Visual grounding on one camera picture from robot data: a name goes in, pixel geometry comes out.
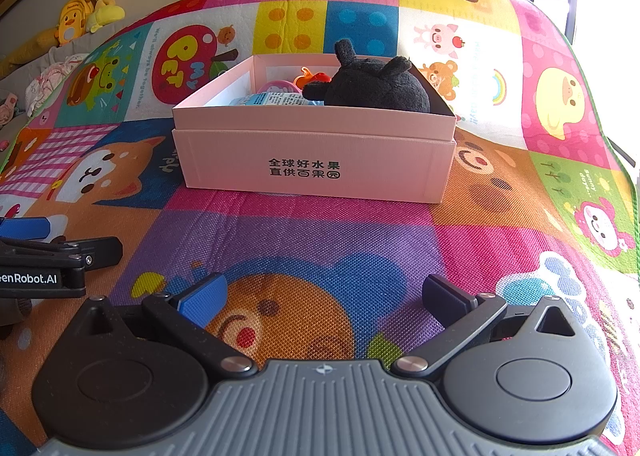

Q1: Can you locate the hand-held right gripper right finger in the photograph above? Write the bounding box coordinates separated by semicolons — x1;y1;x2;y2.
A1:
392;274;576;379

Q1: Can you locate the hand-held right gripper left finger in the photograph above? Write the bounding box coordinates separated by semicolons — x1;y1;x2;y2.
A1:
72;272;255;380

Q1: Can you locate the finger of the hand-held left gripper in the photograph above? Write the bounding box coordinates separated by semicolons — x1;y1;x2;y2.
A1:
0;217;53;243
0;236;123;269

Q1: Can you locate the pink cardboard box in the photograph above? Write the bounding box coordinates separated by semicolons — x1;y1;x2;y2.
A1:
171;53;458;204

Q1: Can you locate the blue tissue packet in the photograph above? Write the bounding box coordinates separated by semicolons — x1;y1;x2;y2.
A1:
230;92;323;107

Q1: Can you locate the black plush toy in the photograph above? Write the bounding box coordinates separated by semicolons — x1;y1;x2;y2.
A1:
302;38;432;114

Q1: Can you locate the colourful printed play mat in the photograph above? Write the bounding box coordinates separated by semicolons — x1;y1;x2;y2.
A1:
0;0;640;456

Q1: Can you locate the pink cloth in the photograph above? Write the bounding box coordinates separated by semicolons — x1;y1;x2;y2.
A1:
0;92;21;127

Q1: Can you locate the pink white clothes pile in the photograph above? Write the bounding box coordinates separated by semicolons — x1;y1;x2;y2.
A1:
25;53;88;109

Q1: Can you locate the long yellow plush pillow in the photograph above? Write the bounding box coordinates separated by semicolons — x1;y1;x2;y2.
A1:
0;30;56;77

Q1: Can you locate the orange yellow plush duck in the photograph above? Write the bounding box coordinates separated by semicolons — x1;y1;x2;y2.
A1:
37;0;96;47

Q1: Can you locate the pale yellow plush toy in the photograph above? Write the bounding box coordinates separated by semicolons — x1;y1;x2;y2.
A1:
85;0;126;34

